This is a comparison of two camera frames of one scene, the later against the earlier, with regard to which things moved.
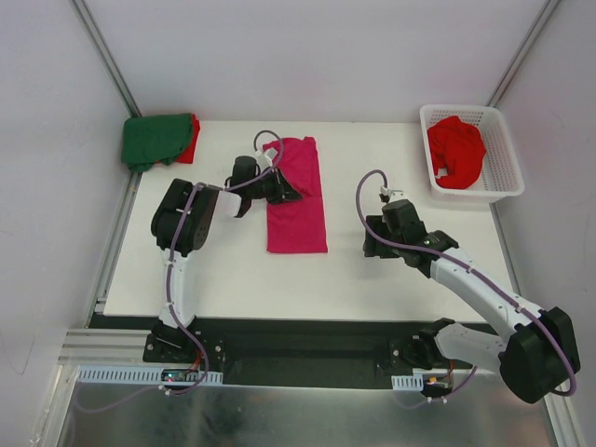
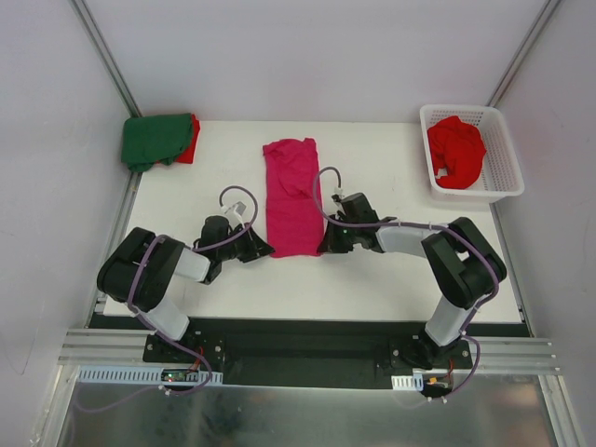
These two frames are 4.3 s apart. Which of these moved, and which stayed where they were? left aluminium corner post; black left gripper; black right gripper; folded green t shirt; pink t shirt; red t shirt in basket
Moved: black right gripper; black left gripper
Stayed: left aluminium corner post; folded green t shirt; red t shirt in basket; pink t shirt
